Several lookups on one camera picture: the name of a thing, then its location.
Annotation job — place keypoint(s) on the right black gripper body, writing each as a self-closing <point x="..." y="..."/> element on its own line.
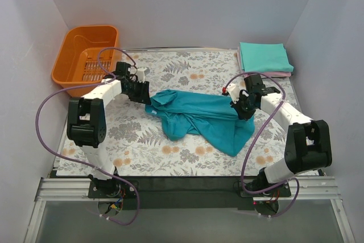
<point x="242" y="106"/>

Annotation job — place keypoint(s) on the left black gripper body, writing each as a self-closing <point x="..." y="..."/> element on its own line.
<point x="137" y="90"/>

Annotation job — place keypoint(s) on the teal t shirt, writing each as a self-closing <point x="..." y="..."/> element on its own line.
<point x="208" y="115"/>

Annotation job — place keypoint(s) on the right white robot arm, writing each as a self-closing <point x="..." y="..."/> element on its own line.
<point x="308" y="145"/>

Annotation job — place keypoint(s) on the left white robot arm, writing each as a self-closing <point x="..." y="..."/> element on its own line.
<point x="86" y="124"/>

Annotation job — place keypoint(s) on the folded pink shirt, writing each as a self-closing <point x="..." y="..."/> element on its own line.
<point x="271" y="74"/>

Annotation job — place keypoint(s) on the folded mint green shirt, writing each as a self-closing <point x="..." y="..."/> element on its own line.
<point x="264" y="58"/>

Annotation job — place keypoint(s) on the floral table mat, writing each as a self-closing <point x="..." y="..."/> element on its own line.
<point x="136" y="144"/>

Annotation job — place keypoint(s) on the orange plastic basket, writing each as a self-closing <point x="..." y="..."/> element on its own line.
<point x="77" y="64"/>

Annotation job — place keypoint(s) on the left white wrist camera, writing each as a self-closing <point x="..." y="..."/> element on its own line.
<point x="141" y="73"/>

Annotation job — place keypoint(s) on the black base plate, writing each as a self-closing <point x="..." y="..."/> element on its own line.
<point x="173" y="192"/>

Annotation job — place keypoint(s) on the aluminium frame rail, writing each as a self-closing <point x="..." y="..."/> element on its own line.
<point x="301" y="188"/>

